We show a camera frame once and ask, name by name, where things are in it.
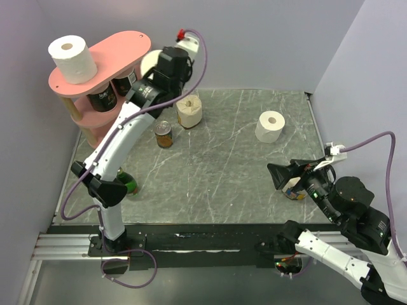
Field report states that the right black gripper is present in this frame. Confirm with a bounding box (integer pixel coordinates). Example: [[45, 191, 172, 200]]
[[265, 154, 338, 220]]

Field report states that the printed paper roll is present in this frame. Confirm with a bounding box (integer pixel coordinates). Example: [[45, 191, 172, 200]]
[[282, 177, 307, 200]]

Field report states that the white paper roll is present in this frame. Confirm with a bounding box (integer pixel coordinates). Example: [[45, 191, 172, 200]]
[[140, 50, 162, 77], [255, 111, 286, 144], [48, 35, 97, 85]]

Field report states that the beige paper roll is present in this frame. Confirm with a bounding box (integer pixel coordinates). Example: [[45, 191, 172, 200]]
[[176, 95, 203, 129]]

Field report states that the black paper roll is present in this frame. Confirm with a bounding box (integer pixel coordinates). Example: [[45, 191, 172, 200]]
[[86, 82, 117, 112]]

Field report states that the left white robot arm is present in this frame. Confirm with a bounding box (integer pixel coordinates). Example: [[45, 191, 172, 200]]
[[71, 46, 198, 255]]

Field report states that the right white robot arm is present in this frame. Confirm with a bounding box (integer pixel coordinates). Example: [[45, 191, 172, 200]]
[[267, 159, 406, 304]]

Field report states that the pink three-tier shelf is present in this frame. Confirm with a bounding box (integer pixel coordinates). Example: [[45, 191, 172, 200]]
[[48, 30, 151, 148]]

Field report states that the food tin can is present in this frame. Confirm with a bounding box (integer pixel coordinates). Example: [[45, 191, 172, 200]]
[[154, 121, 173, 148]]

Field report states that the green glass bottle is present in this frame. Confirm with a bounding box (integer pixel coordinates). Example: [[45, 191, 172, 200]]
[[116, 167, 138, 196]]

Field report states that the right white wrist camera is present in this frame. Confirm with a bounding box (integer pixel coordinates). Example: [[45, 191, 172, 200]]
[[314, 142, 347, 172]]

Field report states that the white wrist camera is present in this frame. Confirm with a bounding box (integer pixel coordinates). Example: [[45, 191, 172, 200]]
[[314, 142, 347, 172], [175, 29, 200, 61]]

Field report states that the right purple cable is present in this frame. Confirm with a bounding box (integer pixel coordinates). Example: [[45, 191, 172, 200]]
[[341, 132, 407, 261]]

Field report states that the purple cable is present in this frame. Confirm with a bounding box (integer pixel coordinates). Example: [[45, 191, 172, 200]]
[[341, 132, 407, 261], [60, 29, 209, 289]]

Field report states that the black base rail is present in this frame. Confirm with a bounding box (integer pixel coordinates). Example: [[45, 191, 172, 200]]
[[87, 224, 338, 271]]

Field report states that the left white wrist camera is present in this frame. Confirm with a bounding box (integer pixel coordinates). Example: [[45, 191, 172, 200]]
[[175, 29, 200, 61]]

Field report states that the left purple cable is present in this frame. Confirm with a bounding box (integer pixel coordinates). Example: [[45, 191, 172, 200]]
[[60, 29, 209, 289]]

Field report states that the aluminium frame rail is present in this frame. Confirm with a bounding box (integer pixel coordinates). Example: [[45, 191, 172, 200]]
[[15, 231, 96, 305]]

